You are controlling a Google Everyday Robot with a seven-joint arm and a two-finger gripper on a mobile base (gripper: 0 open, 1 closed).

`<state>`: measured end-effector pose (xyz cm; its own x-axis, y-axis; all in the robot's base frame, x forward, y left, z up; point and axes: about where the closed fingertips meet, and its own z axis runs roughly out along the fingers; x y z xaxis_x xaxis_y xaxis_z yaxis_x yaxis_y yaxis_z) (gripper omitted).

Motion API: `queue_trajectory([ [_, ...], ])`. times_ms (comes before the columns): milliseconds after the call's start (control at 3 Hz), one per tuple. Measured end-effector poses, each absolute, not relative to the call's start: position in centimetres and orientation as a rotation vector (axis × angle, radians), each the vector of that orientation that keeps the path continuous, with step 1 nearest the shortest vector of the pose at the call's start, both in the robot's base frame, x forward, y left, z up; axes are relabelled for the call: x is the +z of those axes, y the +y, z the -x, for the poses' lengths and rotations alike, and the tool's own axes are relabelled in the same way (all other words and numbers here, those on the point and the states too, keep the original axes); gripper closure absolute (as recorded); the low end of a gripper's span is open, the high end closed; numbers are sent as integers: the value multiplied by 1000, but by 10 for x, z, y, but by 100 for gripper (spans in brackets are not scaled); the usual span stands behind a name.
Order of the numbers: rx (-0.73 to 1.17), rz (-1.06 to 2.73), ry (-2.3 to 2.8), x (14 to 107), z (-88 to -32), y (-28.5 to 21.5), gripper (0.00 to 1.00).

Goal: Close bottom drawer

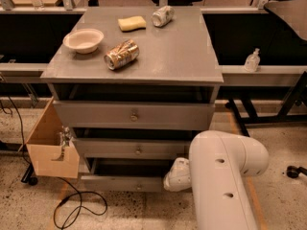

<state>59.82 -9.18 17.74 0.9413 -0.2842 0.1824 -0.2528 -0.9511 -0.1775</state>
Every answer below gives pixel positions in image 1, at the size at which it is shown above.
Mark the black table leg frame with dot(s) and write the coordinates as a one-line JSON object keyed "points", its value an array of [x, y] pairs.
{"points": [[239, 101]]}

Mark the grey bottom drawer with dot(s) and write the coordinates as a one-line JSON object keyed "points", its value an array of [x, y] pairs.
{"points": [[133, 175]]}

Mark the grey drawer cabinet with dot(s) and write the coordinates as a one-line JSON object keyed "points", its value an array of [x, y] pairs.
{"points": [[176, 65]]}

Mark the clear sanitizer pump bottle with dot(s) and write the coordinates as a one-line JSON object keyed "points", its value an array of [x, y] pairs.
{"points": [[252, 61]]}

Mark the grey middle drawer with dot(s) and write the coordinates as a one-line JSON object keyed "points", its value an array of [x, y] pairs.
{"points": [[130, 149]]}

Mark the white paper bowl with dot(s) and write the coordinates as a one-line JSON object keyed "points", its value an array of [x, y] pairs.
{"points": [[83, 41]]}

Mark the cardboard box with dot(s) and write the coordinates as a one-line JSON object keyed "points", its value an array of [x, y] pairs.
{"points": [[49, 156]]}

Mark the crumpled wrappers in box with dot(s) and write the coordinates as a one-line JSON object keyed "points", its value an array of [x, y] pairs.
{"points": [[65, 137]]}

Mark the brown soda can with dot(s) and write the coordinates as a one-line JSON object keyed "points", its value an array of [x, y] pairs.
{"points": [[121, 55]]}

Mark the grey drawer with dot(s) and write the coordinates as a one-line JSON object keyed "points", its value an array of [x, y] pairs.
{"points": [[133, 175], [169, 116], [130, 149]]}

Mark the black chair caster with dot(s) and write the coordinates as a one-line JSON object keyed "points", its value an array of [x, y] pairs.
{"points": [[294, 172]]}

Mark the silver crushed can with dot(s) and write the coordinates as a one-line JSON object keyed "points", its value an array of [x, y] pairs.
{"points": [[163, 16]]}

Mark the yellow sponge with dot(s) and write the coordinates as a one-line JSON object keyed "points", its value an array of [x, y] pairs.
{"points": [[132, 23]]}

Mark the grey top drawer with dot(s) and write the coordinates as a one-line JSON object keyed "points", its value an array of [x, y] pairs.
{"points": [[169, 116]]}

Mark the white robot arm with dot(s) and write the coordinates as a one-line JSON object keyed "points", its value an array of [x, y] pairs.
{"points": [[214, 170]]}

